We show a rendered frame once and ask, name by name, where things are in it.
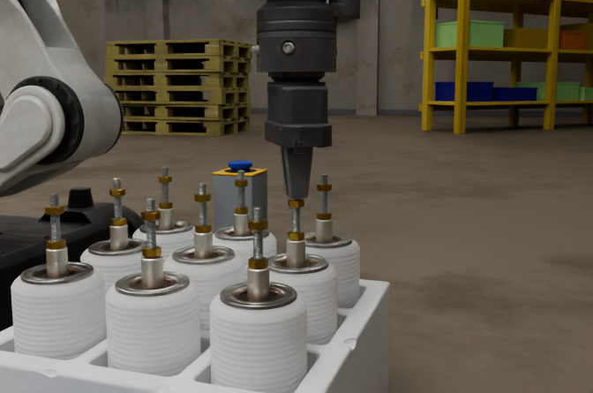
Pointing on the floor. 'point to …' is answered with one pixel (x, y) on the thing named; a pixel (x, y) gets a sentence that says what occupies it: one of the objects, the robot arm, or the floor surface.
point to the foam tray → (349, 350)
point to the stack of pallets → (181, 86)
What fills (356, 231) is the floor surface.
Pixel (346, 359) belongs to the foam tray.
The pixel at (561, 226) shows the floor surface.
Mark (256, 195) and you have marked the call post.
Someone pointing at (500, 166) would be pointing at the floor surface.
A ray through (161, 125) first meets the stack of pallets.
